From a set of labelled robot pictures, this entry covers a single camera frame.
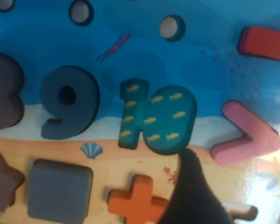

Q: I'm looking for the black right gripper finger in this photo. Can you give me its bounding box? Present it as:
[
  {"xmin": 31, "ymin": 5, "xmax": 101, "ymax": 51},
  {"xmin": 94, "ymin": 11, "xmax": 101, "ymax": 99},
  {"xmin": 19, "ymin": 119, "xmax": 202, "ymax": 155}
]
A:
[{"xmin": 157, "ymin": 148, "xmax": 236, "ymax": 224}]

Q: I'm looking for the pink greater-than sign piece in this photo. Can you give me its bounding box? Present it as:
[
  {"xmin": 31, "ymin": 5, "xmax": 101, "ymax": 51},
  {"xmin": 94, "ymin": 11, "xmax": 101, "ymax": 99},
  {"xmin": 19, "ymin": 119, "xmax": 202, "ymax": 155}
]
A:
[{"xmin": 210, "ymin": 99, "xmax": 280, "ymax": 166}]

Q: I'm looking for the orange plus sign piece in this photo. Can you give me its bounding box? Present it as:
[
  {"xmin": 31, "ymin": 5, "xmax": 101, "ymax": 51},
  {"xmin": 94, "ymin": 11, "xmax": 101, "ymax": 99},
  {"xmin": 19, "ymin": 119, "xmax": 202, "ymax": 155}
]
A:
[{"xmin": 107, "ymin": 175, "xmax": 175, "ymax": 224}]

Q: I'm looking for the dark blue square piece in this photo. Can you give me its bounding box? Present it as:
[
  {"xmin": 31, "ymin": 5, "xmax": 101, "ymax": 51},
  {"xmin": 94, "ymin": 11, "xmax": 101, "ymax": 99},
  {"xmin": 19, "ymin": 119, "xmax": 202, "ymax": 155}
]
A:
[{"xmin": 27, "ymin": 158, "xmax": 94, "ymax": 224}]

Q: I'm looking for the dark blue number nine piece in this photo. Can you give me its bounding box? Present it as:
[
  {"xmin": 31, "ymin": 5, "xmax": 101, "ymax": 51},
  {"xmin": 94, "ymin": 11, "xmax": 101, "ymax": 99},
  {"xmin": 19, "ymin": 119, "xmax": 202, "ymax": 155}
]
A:
[{"xmin": 40, "ymin": 66, "xmax": 101, "ymax": 140}]

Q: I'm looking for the wooden sea-print puzzle board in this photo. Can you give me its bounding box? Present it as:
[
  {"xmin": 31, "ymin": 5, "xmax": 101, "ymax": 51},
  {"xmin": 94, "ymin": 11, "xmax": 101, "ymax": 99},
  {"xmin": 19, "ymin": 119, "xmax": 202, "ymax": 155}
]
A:
[{"xmin": 0, "ymin": 0, "xmax": 280, "ymax": 224}]

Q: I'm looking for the red minus sign piece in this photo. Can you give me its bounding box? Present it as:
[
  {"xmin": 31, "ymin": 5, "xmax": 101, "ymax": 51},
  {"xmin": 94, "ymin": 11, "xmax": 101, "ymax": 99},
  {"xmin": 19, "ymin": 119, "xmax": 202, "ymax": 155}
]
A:
[{"xmin": 237, "ymin": 26, "xmax": 280, "ymax": 63}]

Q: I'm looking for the brown star piece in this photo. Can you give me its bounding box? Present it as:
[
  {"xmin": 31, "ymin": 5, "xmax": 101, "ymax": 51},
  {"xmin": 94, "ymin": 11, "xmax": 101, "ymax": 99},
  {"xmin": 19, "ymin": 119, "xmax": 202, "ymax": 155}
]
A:
[{"xmin": 0, "ymin": 150, "xmax": 26, "ymax": 212}]

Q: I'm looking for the purple number eight piece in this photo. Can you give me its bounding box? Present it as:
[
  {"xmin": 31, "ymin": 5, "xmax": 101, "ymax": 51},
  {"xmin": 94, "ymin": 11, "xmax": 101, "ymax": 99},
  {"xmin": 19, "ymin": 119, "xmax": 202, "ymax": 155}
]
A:
[{"xmin": 0, "ymin": 52, "xmax": 26, "ymax": 131}]

